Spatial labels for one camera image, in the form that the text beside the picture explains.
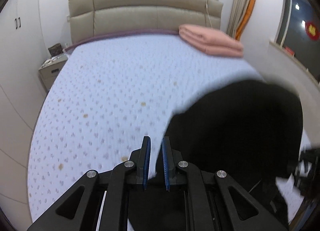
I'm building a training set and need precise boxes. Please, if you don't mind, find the black garment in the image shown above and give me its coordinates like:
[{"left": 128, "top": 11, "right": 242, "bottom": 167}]
[{"left": 127, "top": 78, "right": 304, "bottom": 231}]

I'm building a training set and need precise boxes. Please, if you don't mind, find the floral white bed quilt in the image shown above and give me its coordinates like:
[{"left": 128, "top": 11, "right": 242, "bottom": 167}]
[{"left": 26, "top": 33, "right": 311, "bottom": 224}]

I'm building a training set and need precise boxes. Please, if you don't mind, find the beige bedside table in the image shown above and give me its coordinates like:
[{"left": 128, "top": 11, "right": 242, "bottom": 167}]
[{"left": 39, "top": 54, "right": 68, "bottom": 92}]

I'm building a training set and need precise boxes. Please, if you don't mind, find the folded pink blanket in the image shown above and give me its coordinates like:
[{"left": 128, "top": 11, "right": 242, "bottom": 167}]
[{"left": 179, "top": 24, "right": 244, "bottom": 58}]

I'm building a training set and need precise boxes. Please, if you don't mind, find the brown patterned bag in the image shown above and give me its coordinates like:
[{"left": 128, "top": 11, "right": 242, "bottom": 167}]
[{"left": 48, "top": 43, "right": 63, "bottom": 57}]

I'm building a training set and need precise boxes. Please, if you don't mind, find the dark window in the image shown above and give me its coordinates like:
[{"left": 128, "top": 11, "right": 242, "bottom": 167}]
[{"left": 276, "top": 0, "right": 319, "bottom": 81}]

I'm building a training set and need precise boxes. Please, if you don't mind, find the beige padded headboard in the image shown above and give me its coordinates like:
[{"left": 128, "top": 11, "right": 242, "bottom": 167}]
[{"left": 68, "top": 0, "right": 223, "bottom": 45}]

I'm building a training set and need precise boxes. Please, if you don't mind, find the white wardrobe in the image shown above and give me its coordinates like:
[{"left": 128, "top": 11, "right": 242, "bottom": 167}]
[{"left": 1, "top": 0, "right": 47, "bottom": 227}]

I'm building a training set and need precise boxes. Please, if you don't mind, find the beige and orange curtain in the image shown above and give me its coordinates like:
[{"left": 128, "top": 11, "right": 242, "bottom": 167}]
[{"left": 227, "top": 0, "right": 256, "bottom": 41}]

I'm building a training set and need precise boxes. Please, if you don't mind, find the white charging cable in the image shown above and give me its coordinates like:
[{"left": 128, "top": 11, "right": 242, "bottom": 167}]
[{"left": 203, "top": 0, "right": 215, "bottom": 30}]

